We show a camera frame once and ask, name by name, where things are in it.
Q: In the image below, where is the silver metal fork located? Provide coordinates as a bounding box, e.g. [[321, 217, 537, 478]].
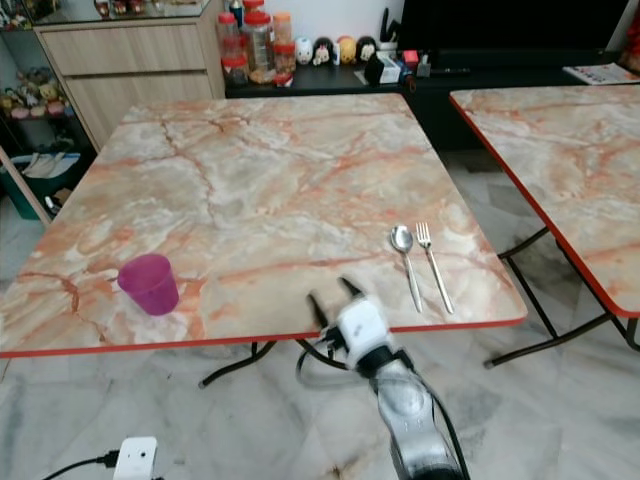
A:
[[415, 222, 456, 315]]

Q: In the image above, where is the silver metal spoon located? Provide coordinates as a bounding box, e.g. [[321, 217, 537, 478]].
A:
[[390, 225, 424, 314]]

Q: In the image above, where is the marble-pattern folding table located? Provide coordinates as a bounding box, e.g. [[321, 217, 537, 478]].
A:
[[449, 85, 640, 319], [0, 93, 640, 387]]

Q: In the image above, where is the purple plastic cup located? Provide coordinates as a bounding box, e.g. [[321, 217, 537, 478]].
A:
[[117, 254, 181, 317]]

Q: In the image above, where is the black and white small box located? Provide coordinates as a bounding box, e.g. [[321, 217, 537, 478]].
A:
[[364, 52, 404, 86]]

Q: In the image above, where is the black and white figurine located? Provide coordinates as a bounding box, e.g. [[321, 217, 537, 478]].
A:
[[313, 37, 336, 67]]

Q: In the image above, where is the yellow round figurine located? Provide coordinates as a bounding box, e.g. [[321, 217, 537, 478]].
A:
[[337, 35, 358, 65]]

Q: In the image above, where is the small jar red lid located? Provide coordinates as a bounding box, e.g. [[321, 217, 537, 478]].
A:
[[273, 41, 298, 78], [222, 55, 251, 88]]

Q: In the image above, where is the tall clear jar red lid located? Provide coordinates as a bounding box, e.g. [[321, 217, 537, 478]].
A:
[[244, 10, 276, 85]]

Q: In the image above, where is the clear jar orange lid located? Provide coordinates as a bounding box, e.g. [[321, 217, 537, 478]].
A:
[[272, 11, 293, 47]]

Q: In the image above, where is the light wooden stick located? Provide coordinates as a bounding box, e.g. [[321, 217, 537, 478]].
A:
[[0, 150, 52, 227]]

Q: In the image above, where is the light wooden drawer cabinet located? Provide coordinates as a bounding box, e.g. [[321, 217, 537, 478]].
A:
[[34, 3, 227, 151]]

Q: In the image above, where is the green plastic bin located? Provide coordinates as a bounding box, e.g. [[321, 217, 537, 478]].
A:
[[5, 152, 83, 220]]

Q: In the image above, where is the black television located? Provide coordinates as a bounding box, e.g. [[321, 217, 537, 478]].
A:
[[399, 0, 624, 73]]

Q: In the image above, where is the printed magazine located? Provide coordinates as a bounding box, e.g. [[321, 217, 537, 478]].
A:
[[562, 62, 640, 87]]

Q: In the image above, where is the glass display shelf with toys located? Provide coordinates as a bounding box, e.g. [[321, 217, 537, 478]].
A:
[[0, 0, 81, 156]]

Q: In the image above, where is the red canister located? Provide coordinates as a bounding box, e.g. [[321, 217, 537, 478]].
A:
[[623, 20, 640, 73]]

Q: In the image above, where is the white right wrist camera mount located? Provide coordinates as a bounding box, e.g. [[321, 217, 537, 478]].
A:
[[335, 296, 394, 371]]

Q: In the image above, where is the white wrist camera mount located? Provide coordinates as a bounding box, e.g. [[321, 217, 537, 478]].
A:
[[335, 296, 394, 371], [115, 437, 159, 480]]

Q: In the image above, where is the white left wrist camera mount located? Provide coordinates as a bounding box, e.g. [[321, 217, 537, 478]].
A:
[[115, 437, 159, 480]]

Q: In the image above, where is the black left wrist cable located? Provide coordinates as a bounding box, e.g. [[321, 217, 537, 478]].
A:
[[44, 451, 119, 480]]

